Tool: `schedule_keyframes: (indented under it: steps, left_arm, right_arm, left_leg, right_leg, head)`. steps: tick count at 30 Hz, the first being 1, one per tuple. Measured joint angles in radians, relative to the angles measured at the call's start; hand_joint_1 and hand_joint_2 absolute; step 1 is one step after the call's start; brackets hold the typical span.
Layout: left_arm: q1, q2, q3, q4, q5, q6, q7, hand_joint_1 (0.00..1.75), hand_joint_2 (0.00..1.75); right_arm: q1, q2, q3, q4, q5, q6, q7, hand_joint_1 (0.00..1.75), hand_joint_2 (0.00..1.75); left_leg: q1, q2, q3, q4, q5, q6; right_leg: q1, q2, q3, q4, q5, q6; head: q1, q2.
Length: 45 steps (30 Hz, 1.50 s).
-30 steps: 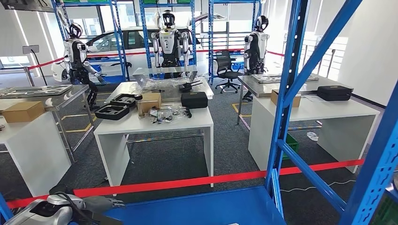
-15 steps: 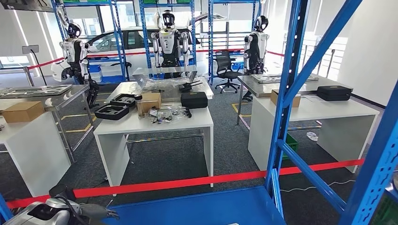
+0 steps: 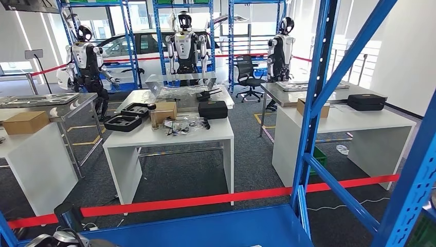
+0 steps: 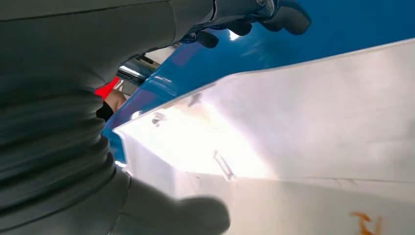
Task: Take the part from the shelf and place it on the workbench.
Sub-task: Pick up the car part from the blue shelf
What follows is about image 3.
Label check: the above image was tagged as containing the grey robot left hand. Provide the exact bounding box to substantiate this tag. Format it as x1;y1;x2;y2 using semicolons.
85;238;118;247

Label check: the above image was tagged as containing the shiny metal sheet part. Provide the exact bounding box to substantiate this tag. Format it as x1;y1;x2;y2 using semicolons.
144;72;217;98

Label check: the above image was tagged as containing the red barrier belt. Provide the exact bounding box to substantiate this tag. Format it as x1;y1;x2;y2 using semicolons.
7;174;400;230
30;52;313;77

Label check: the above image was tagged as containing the white table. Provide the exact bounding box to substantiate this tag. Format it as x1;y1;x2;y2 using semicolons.
102;112;235;207
0;122;79;217
271;103;417;191

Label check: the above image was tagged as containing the black foam tray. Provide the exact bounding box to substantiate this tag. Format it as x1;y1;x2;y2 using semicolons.
103;115;143;133
120;102;157;118

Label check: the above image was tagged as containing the pile of bagged parts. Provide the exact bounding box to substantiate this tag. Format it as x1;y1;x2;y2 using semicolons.
162;116;212;136

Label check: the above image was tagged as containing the brown cardboard box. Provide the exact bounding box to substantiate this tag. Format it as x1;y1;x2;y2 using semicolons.
2;111;50;136
150;101;178;129
296;98;331;119

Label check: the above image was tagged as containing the flat metal tray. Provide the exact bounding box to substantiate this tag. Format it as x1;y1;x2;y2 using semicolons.
275;80;351;93
0;93;81;109

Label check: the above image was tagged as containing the clear plastic wrap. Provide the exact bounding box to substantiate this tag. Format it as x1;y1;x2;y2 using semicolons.
150;85;202;103

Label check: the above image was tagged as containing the black zippered case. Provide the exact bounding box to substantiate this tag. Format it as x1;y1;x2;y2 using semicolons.
347;94;387;112
197;100;229;120

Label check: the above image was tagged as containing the black device with antennas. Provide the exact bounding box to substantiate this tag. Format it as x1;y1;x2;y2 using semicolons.
195;87;223;102

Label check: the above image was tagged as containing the white car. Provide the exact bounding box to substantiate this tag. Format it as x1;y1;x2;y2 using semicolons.
56;15;232;91

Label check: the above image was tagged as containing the white black humanoid robot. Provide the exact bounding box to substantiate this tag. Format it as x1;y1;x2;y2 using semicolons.
165;11;209;86
265;16;296;113
64;24;121;121

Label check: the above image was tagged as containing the grey sign on stand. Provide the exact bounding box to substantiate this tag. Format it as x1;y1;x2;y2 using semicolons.
24;49;52;94

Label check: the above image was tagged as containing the black office chair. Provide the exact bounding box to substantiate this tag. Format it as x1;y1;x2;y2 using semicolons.
235;54;266;103

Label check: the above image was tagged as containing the black hanging screen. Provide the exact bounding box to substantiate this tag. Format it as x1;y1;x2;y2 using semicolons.
0;0;60;14

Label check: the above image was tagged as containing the white locker cabinet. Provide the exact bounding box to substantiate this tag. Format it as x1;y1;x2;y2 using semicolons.
332;40;382;87

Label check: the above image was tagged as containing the black barrier post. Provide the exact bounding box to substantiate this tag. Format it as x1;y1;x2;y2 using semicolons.
53;202;84;233

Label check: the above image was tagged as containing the steel barrier post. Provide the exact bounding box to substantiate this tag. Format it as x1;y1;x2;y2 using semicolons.
25;72;39;95

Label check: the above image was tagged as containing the white floor cable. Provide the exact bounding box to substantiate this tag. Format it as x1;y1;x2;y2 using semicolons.
306;197;392;213

